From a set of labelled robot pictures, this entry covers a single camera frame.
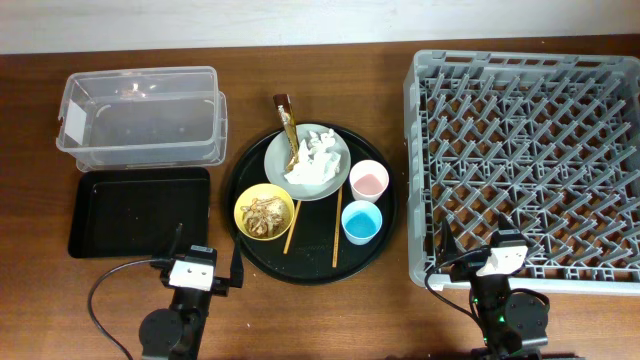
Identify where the grey dishwasher rack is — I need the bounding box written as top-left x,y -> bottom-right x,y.
403,50 -> 639,296

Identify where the peanut shells and rice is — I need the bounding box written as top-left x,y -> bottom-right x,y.
241,196 -> 291,239

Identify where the yellow bowl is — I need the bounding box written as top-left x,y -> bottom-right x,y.
233,183 -> 295,241

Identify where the pink cup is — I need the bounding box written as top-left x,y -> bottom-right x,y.
349,160 -> 390,203

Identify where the white tissue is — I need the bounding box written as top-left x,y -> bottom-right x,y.
284,129 -> 341,185

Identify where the black rectangular tray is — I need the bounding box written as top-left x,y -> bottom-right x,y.
68,167 -> 210,258

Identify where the grey plate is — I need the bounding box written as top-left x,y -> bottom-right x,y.
264,128 -> 352,201

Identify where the round black serving tray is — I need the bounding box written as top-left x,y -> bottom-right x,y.
222,130 -> 399,285

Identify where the clear plastic bin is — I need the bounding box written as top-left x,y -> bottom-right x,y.
55,66 -> 229,172

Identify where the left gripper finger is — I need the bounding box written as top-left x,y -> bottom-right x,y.
167,223 -> 183,258
229,236 -> 244,288

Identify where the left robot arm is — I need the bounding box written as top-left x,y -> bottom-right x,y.
139,224 -> 244,360

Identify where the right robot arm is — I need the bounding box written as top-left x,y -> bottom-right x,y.
439,215 -> 550,359

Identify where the blue cup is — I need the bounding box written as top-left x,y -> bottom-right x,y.
341,200 -> 383,245

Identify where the brown snack wrapper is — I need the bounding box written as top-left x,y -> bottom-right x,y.
273,94 -> 299,172

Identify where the wooden chopstick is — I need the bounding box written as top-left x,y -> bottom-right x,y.
332,186 -> 343,268
283,200 -> 303,255

